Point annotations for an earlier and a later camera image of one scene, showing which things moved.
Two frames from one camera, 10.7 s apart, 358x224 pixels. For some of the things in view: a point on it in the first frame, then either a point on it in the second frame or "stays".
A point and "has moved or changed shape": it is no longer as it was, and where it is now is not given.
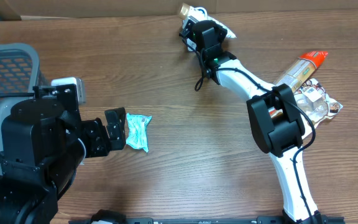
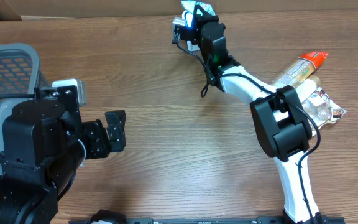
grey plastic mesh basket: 5,68 stays
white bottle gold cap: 199,13 has moved or changed shape
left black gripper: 97,137 stays
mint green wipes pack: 137,134 to 189,6
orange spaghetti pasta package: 301,70 stays
